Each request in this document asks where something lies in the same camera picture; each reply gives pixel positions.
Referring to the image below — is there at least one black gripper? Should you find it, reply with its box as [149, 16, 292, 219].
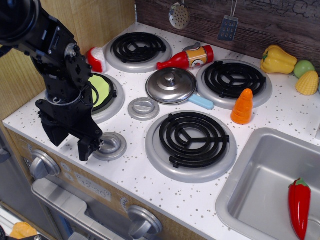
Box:
[36, 84, 102, 162]

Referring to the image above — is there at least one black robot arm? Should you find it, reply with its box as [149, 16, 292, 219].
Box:
[0, 0, 103, 161]

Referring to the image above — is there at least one yellow-green plate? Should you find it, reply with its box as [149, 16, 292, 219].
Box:
[89, 74, 111, 109]

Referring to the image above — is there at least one orange toy carrot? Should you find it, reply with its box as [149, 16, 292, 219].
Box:
[230, 88, 253, 125]

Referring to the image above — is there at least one left oven dial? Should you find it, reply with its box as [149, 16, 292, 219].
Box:
[30, 149, 61, 180]

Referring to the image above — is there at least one oven dial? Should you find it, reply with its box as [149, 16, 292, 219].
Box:
[127, 205, 163, 240]
[30, 149, 61, 180]

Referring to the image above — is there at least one silver stove knob front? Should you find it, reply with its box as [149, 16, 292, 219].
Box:
[93, 132, 127, 162]

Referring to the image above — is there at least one silver stove knob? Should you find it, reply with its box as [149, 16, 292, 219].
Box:
[128, 97, 160, 121]
[93, 132, 127, 162]

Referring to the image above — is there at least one front left burner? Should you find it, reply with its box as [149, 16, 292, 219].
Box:
[44, 72, 126, 125]

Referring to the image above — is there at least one burner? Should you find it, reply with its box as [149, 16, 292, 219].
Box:
[145, 111, 237, 184]
[44, 72, 126, 125]
[196, 59, 273, 110]
[104, 32, 173, 74]

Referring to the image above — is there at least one silver stove knob centre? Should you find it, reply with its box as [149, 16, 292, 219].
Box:
[128, 97, 160, 121]

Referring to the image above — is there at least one red white toy food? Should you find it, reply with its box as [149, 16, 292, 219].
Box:
[87, 47, 107, 73]

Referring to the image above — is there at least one orange object bottom left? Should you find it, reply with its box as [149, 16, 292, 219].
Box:
[9, 222, 38, 240]

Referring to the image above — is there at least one back left burner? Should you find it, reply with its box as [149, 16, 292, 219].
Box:
[104, 32, 173, 74]

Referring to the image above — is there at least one right oven dial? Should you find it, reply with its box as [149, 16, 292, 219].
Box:
[127, 205, 163, 240]

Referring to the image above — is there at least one steel pot lid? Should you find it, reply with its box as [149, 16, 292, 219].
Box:
[145, 67, 197, 105]

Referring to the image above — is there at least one front right burner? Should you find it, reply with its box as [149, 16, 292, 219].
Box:
[145, 111, 237, 184]

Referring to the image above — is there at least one red ketchup bottle toy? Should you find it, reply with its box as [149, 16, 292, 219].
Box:
[156, 45, 214, 70]

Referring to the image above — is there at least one grey utensil behind bottle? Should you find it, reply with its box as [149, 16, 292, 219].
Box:
[182, 42, 201, 52]

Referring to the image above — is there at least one back right burner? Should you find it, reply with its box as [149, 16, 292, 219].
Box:
[196, 59, 273, 110]

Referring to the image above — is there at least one hanging slotted spoon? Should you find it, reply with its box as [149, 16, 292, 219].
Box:
[168, 0, 191, 30]

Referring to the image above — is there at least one hanging metal spatula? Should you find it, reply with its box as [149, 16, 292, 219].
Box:
[217, 0, 239, 42]

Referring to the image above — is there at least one silver sink basin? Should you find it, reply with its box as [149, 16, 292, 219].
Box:
[216, 128, 320, 240]

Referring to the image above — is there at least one yellow toy bell pepper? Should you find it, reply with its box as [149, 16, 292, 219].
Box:
[260, 45, 298, 74]

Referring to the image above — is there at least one red toy chili pepper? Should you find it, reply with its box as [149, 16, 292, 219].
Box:
[288, 178, 312, 240]

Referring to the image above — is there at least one green toy apple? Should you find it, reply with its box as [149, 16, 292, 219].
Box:
[293, 60, 316, 79]

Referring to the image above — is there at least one yellow toy corn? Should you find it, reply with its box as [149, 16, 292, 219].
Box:
[295, 71, 320, 96]

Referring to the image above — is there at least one silver oven door handle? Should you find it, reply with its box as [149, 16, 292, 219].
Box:
[31, 178, 130, 240]

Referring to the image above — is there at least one light blue pan handle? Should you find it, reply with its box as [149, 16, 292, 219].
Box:
[188, 94, 215, 110]

